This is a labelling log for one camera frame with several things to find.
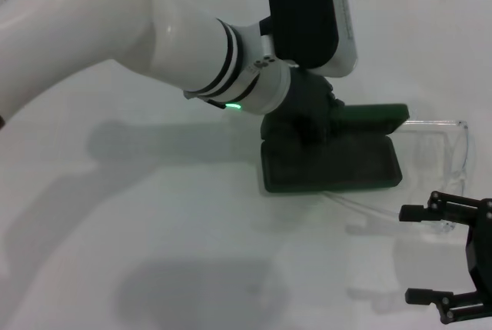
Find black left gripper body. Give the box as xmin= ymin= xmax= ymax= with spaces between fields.
xmin=264 ymin=68 xmax=335 ymax=147

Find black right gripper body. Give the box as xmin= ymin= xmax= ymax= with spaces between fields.
xmin=464 ymin=198 xmax=492 ymax=308

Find clear white glasses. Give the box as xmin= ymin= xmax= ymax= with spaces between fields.
xmin=326 ymin=117 xmax=473 ymax=235

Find green glasses case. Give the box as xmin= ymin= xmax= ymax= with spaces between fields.
xmin=260 ymin=103 xmax=411 ymax=195

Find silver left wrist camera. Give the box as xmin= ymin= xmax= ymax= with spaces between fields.
xmin=265 ymin=0 xmax=359 ymax=79

